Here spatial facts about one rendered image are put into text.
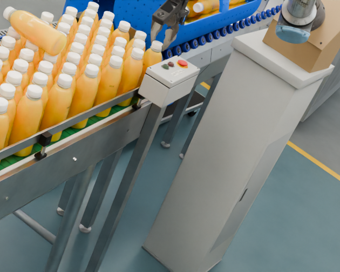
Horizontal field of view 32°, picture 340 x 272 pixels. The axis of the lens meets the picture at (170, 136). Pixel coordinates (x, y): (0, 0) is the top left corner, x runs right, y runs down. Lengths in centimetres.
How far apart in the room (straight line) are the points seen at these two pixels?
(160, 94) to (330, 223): 207
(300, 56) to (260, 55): 16
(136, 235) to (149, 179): 47
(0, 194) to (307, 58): 124
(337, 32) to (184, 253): 119
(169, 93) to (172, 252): 107
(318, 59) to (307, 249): 145
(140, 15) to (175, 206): 88
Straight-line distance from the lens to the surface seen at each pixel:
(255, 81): 231
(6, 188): 165
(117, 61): 188
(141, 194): 320
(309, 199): 386
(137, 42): 205
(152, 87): 193
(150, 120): 207
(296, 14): 202
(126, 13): 234
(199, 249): 270
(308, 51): 229
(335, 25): 232
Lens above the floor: 193
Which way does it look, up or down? 31 degrees down
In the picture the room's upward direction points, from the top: 24 degrees clockwise
